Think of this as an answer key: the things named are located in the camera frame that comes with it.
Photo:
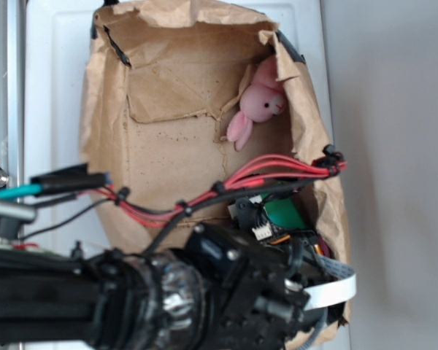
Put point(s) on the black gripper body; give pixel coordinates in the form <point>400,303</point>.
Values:
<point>258,277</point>

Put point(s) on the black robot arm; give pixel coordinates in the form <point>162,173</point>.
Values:
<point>111,301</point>

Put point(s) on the green rectangular block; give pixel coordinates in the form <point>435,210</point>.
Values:
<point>282,211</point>

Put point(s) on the pink plush bunny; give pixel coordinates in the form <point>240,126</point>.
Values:
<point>264,98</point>

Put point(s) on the brown paper bag bin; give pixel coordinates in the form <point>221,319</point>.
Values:
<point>163,82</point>

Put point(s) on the aluminium frame rail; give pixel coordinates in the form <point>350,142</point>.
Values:
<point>12,79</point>

